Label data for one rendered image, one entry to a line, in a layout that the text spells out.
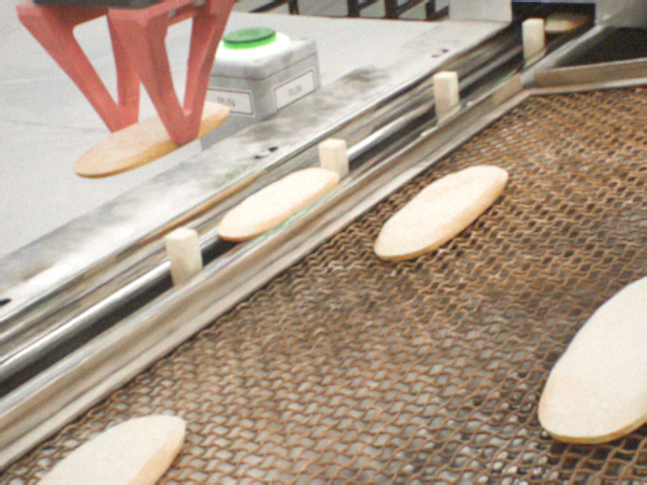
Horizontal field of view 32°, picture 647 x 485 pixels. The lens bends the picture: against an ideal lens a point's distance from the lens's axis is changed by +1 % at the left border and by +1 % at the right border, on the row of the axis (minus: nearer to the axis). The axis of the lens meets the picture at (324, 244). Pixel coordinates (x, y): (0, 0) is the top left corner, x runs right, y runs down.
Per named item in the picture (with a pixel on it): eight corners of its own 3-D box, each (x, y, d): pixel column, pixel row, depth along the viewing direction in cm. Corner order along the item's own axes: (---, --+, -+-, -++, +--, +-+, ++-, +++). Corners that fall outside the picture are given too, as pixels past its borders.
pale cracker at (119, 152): (194, 108, 60) (190, 88, 60) (248, 113, 58) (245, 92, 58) (54, 175, 53) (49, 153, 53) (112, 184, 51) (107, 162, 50)
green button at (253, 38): (247, 46, 84) (244, 25, 84) (290, 49, 82) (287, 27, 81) (213, 62, 81) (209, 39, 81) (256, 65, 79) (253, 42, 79)
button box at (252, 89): (266, 164, 91) (245, 28, 86) (346, 175, 87) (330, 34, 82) (199, 201, 85) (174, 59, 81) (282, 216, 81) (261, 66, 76)
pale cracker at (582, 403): (629, 284, 38) (623, 253, 38) (745, 284, 36) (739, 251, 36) (508, 442, 31) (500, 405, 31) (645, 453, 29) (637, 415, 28)
